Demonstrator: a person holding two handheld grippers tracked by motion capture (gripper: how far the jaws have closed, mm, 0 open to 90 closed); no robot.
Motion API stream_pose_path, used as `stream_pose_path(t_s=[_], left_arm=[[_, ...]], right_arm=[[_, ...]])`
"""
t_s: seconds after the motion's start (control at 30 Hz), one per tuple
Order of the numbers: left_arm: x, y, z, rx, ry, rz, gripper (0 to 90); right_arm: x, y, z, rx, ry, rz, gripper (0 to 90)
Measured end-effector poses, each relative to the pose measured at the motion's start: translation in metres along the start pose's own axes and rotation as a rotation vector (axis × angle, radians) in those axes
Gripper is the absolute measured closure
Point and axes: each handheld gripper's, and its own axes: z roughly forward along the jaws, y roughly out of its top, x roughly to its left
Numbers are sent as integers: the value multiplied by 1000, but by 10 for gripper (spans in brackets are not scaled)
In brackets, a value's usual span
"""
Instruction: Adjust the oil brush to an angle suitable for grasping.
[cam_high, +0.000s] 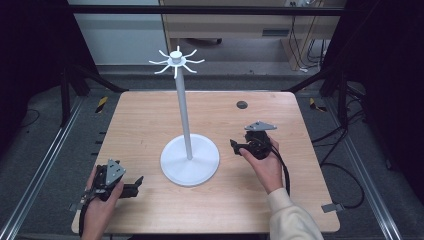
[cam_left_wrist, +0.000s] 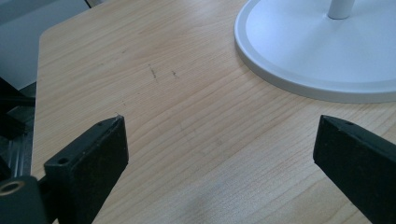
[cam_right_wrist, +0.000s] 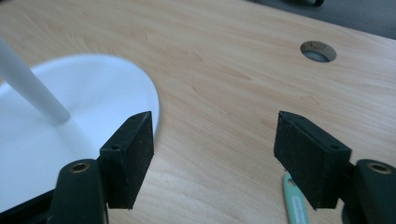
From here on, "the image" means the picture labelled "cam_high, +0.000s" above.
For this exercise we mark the person's left hand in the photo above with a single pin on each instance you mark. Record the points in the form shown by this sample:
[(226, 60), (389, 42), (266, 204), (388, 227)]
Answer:
[(100, 208)]

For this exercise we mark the white hook stand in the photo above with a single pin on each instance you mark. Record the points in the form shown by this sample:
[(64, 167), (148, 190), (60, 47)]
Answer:
[(184, 110)]

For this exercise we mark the black horizontal bar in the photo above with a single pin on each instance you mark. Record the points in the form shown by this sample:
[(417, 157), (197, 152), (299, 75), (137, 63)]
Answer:
[(200, 10)]

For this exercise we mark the black metal stand legs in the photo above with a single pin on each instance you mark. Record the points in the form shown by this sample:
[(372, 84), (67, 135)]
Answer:
[(333, 83), (71, 83)]

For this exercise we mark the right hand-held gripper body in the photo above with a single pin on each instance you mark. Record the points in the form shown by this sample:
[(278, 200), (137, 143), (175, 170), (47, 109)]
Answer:
[(258, 145)]

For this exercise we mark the black curtain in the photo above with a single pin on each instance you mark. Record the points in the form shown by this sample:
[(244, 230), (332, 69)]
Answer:
[(386, 66), (30, 50)]

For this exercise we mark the aluminium floor rail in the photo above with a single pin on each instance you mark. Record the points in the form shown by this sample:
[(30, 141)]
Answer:
[(40, 170), (363, 170)]

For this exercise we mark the grey metal table bracket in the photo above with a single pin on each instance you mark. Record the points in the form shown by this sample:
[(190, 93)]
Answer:
[(331, 207)]

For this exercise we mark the person's right hand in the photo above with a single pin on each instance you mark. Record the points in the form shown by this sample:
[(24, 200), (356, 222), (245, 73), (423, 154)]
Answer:
[(268, 170)]

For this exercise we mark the white cabinet panel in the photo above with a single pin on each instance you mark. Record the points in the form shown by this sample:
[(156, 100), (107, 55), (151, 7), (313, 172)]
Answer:
[(120, 36)]

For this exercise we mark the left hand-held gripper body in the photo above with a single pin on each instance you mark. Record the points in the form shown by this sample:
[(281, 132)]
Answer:
[(115, 171)]

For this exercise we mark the light wooden desk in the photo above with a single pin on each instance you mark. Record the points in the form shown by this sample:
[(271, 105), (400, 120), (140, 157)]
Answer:
[(233, 28)]

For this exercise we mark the yellow black floor tape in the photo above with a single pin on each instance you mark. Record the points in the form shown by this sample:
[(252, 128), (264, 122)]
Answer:
[(102, 104), (315, 105)]

